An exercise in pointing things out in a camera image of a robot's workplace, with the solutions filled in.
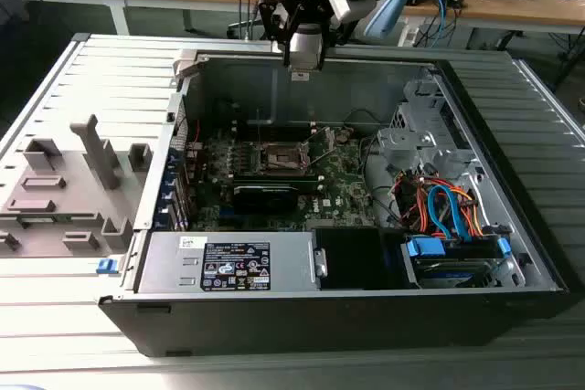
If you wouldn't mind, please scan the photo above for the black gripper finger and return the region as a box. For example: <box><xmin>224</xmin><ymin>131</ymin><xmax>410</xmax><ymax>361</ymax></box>
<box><xmin>317</xmin><ymin>0</ymin><xmax>331</xmax><ymax>72</ymax></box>
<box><xmin>258</xmin><ymin>0</ymin><xmax>294</xmax><ymax>68</ymax></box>

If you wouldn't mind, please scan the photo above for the silver green CPU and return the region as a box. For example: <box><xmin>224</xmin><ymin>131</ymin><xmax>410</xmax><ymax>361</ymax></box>
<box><xmin>289</xmin><ymin>32</ymin><xmax>321</xmax><ymax>83</ymax></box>

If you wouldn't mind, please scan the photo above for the metal socket cover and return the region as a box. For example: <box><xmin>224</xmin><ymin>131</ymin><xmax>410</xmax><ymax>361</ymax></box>
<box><xmin>302</xmin><ymin>127</ymin><xmax>337</xmax><ymax>167</ymax></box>

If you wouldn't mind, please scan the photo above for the CPU socket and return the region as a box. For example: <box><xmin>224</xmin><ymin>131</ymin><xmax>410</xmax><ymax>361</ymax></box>
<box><xmin>258</xmin><ymin>139</ymin><xmax>313</xmax><ymax>176</ymax></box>

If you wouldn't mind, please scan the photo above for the green motherboard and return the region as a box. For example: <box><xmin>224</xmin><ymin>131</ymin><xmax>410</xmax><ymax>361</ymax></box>
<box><xmin>182</xmin><ymin>124</ymin><xmax>383</xmax><ymax>232</ymax></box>

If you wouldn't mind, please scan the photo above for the silver metal drive cage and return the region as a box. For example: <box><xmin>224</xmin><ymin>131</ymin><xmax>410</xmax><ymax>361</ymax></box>
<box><xmin>377</xmin><ymin>77</ymin><xmax>481</xmax><ymax>172</ymax></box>

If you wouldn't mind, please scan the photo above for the black graphics card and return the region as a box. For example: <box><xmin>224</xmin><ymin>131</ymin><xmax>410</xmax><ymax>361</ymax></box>
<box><xmin>230</xmin><ymin>181</ymin><xmax>322</xmax><ymax>216</ymax></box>

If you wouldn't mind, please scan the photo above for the black plastic fan shroud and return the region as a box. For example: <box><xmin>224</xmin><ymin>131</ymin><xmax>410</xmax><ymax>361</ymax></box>
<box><xmin>314</xmin><ymin>227</ymin><xmax>403</xmax><ymax>291</ymax></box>

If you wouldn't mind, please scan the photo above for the blue disk carrier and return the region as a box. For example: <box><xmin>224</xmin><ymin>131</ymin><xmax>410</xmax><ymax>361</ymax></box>
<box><xmin>404</xmin><ymin>234</ymin><xmax>512</xmax><ymax>289</ymax></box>

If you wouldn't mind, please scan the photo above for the grey parts rack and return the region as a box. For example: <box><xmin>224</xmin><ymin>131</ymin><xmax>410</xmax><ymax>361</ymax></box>
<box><xmin>0</xmin><ymin>113</ymin><xmax>154</xmax><ymax>259</ymax></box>

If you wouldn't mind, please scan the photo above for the grey power supply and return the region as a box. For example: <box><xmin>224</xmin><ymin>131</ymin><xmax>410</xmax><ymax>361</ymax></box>
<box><xmin>136</xmin><ymin>230</ymin><xmax>321</xmax><ymax>294</ymax></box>

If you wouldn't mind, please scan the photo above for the silver hard disk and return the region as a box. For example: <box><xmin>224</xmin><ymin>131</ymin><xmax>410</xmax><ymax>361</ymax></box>
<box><xmin>418</xmin><ymin>259</ymin><xmax>497</xmax><ymax>289</ymax></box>

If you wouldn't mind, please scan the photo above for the black PC case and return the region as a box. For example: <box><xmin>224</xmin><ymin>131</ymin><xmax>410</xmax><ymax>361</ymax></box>
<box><xmin>98</xmin><ymin>45</ymin><xmax>572</xmax><ymax>359</ymax></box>

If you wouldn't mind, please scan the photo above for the green RAM stick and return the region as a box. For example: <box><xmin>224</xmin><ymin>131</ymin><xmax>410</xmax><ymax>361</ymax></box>
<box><xmin>20</xmin><ymin>214</ymin><xmax>75</xmax><ymax>225</ymax></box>

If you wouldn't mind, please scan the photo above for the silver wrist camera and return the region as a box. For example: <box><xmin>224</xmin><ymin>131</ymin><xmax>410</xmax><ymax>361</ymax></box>
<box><xmin>326</xmin><ymin>0</ymin><xmax>378</xmax><ymax>26</ymax></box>

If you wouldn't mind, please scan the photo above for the thin black wire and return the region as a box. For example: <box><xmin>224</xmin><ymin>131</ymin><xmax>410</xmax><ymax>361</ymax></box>
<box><xmin>340</xmin><ymin>108</ymin><xmax>389</xmax><ymax>132</ymax></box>

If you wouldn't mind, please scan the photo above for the grey case latch handle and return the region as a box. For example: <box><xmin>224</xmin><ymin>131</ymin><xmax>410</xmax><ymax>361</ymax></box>
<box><xmin>172</xmin><ymin>48</ymin><xmax>210</xmax><ymax>90</ymax></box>

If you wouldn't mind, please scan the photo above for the black cable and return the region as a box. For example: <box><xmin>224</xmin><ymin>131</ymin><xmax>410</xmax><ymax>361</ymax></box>
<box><xmin>358</xmin><ymin>136</ymin><xmax>399</xmax><ymax>229</ymax></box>

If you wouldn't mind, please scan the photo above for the blue wire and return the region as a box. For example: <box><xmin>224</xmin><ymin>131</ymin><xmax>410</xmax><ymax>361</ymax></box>
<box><xmin>427</xmin><ymin>184</ymin><xmax>476</xmax><ymax>243</ymax></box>

